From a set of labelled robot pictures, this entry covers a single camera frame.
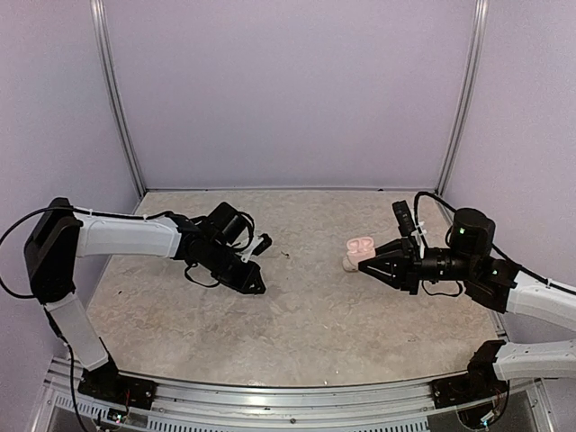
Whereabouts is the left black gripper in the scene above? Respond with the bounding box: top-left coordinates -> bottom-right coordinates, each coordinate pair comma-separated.
202,241 -> 266,294

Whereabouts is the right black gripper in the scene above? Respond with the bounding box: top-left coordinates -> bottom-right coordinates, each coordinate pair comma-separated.
360,237 -> 478,294

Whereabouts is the pink round charging case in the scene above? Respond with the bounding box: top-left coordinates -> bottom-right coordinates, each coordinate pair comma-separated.
342,237 -> 376,273

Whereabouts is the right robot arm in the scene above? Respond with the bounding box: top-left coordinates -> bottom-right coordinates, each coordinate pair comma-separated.
356,202 -> 575,400

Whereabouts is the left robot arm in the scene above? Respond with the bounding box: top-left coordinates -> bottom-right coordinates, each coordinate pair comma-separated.
24,198 -> 272,401

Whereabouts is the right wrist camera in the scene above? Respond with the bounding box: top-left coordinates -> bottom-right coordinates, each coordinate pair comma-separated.
392,201 -> 428,257

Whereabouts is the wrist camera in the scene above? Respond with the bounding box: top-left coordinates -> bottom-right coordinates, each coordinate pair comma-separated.
392,201 -> 428,257
239,233 -> 273,263

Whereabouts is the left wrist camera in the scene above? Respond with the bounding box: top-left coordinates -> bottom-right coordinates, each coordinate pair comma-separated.
239,233 -> 273,263

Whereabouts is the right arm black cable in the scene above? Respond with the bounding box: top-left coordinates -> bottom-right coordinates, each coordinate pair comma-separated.
412,191 -> 576,298

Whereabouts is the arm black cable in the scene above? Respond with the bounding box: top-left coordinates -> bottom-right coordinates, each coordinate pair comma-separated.
412,191 -> 576,298
0,202 -> 257,301

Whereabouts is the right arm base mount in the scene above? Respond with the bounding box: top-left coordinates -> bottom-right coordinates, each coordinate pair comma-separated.
430,340 -> 509,409

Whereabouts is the front aluminium rail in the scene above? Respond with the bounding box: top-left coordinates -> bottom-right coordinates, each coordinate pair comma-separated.
42,359 -> 545,432

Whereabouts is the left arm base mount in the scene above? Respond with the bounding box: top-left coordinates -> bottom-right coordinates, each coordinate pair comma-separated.
78,357 -> 158,410

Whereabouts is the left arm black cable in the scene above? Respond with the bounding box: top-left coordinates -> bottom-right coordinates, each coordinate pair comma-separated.
0,202 -> 257,301

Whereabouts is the right aluminium frame post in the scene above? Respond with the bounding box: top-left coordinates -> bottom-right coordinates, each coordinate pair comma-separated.
436,0 -> 490,196

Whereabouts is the aluminium frame post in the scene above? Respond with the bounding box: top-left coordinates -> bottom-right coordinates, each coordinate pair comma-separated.
89,0 -> 148,198
436,0 -> 490,196

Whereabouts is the left aluminium frame post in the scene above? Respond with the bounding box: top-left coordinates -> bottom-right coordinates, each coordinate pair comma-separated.
89,0 -> 148,198

